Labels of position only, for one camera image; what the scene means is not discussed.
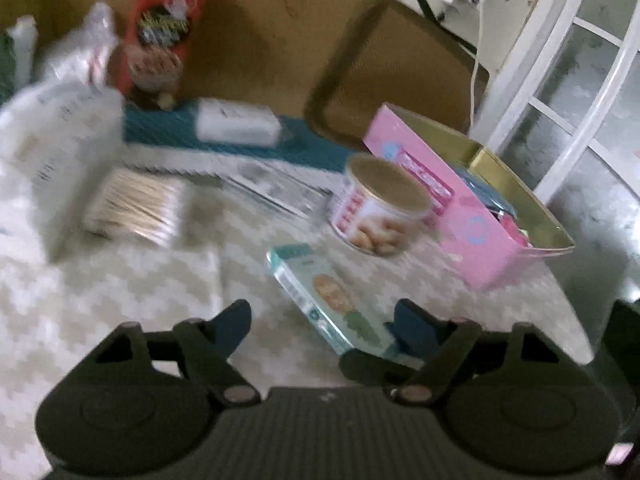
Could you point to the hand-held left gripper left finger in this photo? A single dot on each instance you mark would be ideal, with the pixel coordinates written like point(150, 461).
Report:
point(232, 327)

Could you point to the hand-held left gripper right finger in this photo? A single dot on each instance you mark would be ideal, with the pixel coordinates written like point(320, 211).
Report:
point(412, 327)

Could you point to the small green white carton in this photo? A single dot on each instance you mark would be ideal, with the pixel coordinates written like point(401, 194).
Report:
point(22, 55)

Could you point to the pink tin box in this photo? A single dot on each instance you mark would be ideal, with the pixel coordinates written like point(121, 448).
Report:
point(470, 230)

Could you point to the red cereal box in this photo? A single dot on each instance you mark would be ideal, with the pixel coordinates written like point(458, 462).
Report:
point(160, 35)

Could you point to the teal textured mat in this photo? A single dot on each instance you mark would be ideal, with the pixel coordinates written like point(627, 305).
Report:
point(310, 152)

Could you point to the white tissue pack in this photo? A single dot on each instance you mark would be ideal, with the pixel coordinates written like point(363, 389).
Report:
point(55, 160)

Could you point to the black tape strip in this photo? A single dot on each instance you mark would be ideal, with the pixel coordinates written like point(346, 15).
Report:
point(424, 2)

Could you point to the round nut can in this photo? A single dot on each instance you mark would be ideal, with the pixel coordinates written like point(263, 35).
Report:
point(375, 210)

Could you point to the clear plastic bag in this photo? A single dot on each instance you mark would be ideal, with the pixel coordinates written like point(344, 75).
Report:
point(82, 55)

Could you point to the blue cloth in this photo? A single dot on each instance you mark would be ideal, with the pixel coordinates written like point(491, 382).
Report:
point(492, 195)

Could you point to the white window frame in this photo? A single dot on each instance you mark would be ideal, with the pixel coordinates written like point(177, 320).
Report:
point(575, 70)

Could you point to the beige chevron tablecloth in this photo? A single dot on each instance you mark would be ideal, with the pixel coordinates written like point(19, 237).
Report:
point(125, 300)

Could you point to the large cardboard sheet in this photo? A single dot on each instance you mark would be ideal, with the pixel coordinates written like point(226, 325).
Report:
point(260, 30)

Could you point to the mint green packet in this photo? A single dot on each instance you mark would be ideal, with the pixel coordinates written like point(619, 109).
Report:
point(325, 290)

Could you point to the white blue printed packet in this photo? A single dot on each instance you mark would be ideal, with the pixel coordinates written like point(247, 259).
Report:
point(277, 187)

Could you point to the brown serving tray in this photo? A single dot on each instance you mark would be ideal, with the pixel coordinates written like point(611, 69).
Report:
point(395, 70)

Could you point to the small white box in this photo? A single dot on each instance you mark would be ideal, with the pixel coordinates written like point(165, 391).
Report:
point(237, 121)

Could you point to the cotton swab pack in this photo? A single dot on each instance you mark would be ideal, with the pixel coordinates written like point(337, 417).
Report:
point(135, 205)

